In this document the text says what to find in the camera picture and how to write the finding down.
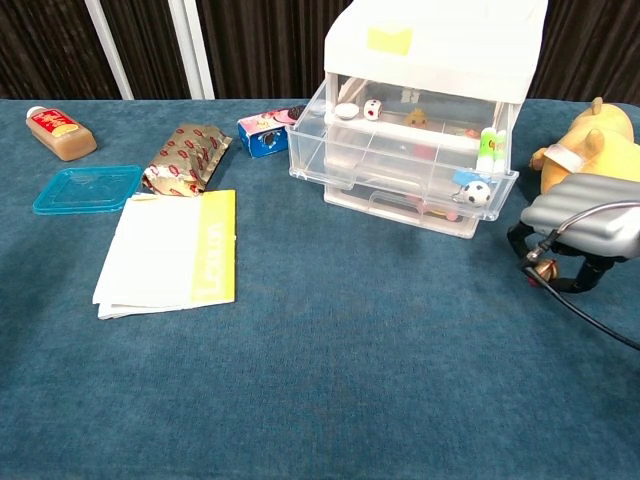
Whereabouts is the right robot hand black silver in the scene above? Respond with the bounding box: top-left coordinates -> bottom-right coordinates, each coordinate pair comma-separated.
506,172 -> 640,297

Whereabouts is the gold red spinning top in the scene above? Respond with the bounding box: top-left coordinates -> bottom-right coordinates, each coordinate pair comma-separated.
529,257 -> 559,289

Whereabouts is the clear drawer with toys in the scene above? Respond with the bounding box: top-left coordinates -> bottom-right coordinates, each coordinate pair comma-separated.
284,79 -> 521,222

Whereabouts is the clear drawer with pink toy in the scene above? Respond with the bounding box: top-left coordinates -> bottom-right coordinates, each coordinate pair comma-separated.
323,182 -> 484,240

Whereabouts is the white plastic drawer cabinet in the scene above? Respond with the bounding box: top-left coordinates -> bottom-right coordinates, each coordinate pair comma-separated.
322,0 -> 550,236

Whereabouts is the yellow plush toy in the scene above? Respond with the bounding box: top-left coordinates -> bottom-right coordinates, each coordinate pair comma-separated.
529,96 -> 640,194

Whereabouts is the small soccer ball toy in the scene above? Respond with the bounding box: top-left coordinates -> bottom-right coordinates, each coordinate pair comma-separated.
459,179 -> 492,208

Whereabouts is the green white tube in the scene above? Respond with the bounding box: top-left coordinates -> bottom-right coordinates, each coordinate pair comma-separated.
475,127 -> 508,174

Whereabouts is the blue tag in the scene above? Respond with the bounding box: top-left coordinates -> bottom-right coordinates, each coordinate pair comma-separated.
452,168 -> 489,185

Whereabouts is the pink toy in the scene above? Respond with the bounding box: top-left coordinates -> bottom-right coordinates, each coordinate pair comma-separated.
424,207 -> 461,224

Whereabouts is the yellow sticky note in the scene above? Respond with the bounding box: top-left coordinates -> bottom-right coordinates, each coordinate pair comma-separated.
366,27 -> 414,56

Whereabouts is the teal table cloth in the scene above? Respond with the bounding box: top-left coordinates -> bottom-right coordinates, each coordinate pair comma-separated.
0,97 -> 640,480

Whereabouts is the blue Oreo cookie box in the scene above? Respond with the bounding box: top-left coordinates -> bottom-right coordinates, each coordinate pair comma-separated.
236,104 -> 306,160

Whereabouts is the dark pleated curtain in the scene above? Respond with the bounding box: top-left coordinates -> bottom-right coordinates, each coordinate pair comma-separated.
0,0 -> 640,106

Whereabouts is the gold snack bag red print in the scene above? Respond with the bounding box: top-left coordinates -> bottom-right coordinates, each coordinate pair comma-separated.
141,123 -> 234,198

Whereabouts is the white and yellow booklet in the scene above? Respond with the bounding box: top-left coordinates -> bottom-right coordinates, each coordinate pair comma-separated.
92,189 -> 237,321

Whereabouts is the teal clear plastic lid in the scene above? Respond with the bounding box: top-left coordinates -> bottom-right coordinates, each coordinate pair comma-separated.
32,165 -> 145,217

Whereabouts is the brown drink bottle red label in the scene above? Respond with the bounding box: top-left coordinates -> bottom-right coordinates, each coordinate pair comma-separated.
25,105 -> 98,163

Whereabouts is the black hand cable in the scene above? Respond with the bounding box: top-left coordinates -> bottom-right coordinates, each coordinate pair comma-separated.
519,199 -> 640,351

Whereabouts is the wide white post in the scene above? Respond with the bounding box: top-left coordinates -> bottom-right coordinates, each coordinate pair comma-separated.
167,0 -> 216,100

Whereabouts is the thin white post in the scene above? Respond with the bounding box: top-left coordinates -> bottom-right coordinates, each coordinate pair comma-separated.
83,0 -> 135,101

